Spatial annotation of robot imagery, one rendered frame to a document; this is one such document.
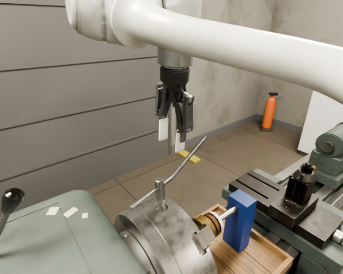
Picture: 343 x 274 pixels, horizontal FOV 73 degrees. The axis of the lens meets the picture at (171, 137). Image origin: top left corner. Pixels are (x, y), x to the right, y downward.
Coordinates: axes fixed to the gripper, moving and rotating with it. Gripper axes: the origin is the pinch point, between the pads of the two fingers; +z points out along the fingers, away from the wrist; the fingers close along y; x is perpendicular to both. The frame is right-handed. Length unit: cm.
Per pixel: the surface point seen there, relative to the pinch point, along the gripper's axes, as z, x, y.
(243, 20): -23, -277, 190
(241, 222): 31.7, -19.1, -17.8
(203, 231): 15.6, 5.3, -21.3
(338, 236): 37, -48, -40
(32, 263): 10.1, 40.2, -10.6
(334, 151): 29, -95, -18
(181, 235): 12.8, 12.0, -20.5
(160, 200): 8.7, 12.1, -12.1
